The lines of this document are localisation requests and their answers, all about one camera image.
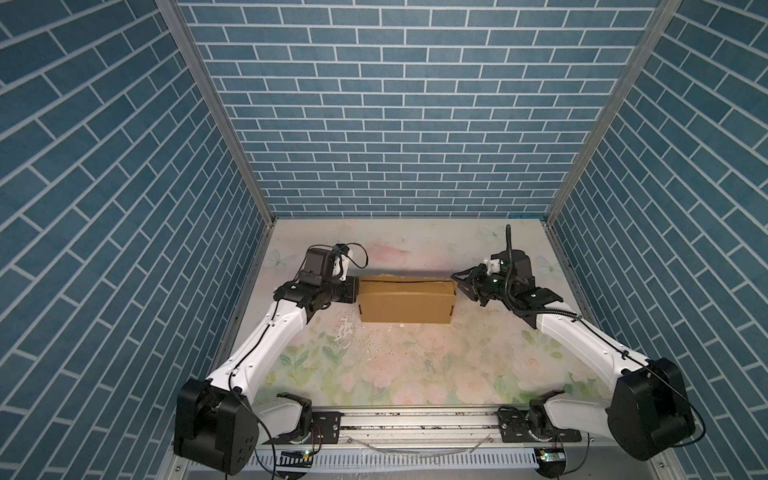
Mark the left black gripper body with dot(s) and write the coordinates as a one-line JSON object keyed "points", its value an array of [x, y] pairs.
{"points": [[339, 291]]}

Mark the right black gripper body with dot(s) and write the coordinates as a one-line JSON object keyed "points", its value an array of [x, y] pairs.
{"points": [[482, 287]]}

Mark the brown cardboard box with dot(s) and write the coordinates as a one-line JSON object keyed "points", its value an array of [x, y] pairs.
{"points": [[406, 300]]}

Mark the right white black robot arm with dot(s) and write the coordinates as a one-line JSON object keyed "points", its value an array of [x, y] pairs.
{"points": [[648, 410]]}

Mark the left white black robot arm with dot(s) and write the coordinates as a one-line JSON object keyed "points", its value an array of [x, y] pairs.
{"points": [[216, 424]]}

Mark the floral table mat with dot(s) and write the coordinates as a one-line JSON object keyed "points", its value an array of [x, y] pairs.
{"points": [[483, 356]]}

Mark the left green circuit board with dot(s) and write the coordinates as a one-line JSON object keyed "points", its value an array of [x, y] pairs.
{"points": [[294, 459]]}

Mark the green circuit board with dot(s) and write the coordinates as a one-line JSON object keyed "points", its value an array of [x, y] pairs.
{"points": [[550, 455], [294, 459]]}

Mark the right green circuit board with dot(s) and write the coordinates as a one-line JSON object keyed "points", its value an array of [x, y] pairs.
{"points": [[550, 455]]}

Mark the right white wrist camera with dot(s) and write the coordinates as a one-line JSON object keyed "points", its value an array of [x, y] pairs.
{"points": [[493, 265]]}

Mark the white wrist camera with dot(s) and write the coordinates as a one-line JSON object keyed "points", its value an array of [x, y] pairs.
{"points": [[493, 265], [341, 261]]}

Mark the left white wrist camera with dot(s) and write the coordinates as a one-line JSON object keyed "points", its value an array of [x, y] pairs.
{"points": [[341, 261]]}

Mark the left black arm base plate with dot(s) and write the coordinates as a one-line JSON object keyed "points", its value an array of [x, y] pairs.
{"points": [[319, 427]]}

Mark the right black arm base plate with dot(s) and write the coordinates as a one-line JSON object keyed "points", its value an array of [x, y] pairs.
{"points": [[521, 426]]}

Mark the aluminium mounting rail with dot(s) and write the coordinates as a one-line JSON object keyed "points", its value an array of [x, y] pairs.
{"points": [[411, 426]]}

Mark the white slotted cable duct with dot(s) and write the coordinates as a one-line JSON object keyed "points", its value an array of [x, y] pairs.
{"points": [[369, 461]]}

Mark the left aluminium corner post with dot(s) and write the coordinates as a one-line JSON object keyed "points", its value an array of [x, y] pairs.
{"points": [[172, 14]]}

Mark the aluminium corner post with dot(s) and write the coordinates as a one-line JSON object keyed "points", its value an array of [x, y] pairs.
{"points": [[172, 14], [657, 24]]}

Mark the right aluminium corner post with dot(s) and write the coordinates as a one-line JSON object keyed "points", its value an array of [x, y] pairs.
{"points": [[657, 24]]}

